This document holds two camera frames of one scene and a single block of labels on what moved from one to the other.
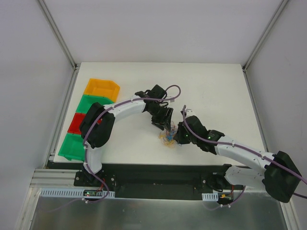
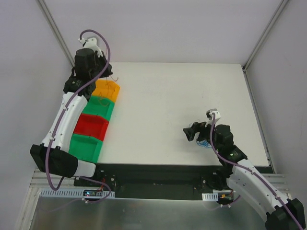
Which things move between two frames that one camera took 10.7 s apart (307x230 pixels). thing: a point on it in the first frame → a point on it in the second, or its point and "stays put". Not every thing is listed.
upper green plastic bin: [87, 100] stays put
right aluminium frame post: [259, 41] stays put
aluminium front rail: [56, 178] stays put
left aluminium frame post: [75, 66] stays put
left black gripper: [163, 116] → [105, 69]
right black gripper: [180, 135] → [200, 131]
